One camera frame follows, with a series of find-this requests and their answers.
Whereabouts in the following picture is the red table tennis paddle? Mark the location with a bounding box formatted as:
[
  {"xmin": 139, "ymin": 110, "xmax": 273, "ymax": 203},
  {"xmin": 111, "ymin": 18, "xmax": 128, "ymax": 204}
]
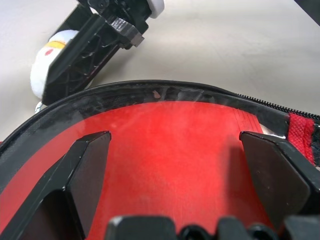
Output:
[{"xmin": 0, "ymin": 101, "xmax": 276, "ymax": 240}]

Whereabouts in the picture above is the white plush charm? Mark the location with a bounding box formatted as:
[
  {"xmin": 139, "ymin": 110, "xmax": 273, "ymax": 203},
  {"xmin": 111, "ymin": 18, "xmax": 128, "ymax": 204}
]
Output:
[{"xmin": 29, "ymin": 29, "xmax": 79, "ymax": 114}]

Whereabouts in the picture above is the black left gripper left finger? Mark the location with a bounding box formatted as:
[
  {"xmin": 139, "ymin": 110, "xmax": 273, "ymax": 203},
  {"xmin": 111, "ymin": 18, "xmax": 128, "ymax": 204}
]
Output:
[{"xmin": 0, "ymin": 130, "xmax": 112, "ymax": 240}]

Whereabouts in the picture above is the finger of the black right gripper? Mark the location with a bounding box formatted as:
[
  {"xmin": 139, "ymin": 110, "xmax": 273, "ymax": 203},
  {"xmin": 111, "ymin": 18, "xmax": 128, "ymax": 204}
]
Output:
[
  {"xmin": 58, "ymin": 4, "xmax": 89, "ymax": 35},
  {"xmin": 41, "ymin": 12, "xmax": 121, "ymax": 106}
]

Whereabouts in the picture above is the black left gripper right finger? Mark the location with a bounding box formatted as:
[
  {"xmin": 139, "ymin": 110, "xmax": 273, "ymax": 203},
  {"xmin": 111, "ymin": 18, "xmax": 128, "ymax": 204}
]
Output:
[{"xmin": 238, "ymin": 130, "xmax": 320, "ymax": 231}]

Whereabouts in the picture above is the black and red paddle case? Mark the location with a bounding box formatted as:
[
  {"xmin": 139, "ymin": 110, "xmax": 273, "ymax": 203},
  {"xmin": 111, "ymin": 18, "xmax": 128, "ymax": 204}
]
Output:
[{"xmin": 0, "ymin": 79, "xmax": 320, "ymax": 240}]

